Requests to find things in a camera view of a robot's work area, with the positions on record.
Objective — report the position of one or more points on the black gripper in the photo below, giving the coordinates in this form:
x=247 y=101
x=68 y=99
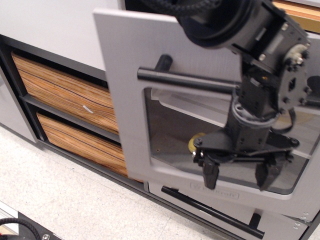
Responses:
x=247 y=138

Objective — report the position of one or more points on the grey toy oven door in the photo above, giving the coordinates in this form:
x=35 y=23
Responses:
x=155 y=138

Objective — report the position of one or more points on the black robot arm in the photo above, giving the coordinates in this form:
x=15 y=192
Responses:
x=274 y=50

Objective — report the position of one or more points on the grey bottom oven drawer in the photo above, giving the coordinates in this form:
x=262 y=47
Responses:
x=274 y=226

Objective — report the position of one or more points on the grey oven tray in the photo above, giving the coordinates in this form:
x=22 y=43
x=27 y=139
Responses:
x=214 y=109

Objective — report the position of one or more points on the lower wood grain drawer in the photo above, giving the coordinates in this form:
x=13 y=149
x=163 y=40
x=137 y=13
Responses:
x=86 y=145

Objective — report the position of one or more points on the wood grain drawer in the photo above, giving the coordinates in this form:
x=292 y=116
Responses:
x=67 y=93
x=86 y=145

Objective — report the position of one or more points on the upper wood grain drawer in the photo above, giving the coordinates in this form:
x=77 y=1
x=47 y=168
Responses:
x=67 y=93

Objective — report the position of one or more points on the wooden countertop edge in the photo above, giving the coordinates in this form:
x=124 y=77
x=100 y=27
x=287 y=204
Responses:
x=298 y=9

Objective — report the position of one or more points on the grey toy kitchen cabinet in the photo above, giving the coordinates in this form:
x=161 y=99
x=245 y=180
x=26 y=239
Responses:
x=61 y=34

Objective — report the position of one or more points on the black bottom drawer handle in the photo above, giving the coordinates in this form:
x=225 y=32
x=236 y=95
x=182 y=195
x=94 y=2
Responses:
x=251 y=228

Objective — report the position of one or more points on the black oven door handle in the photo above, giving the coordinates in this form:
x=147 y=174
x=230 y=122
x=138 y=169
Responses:
x=161 y=74

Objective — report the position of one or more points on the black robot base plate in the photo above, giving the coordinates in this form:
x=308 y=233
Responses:
x=20 y=227

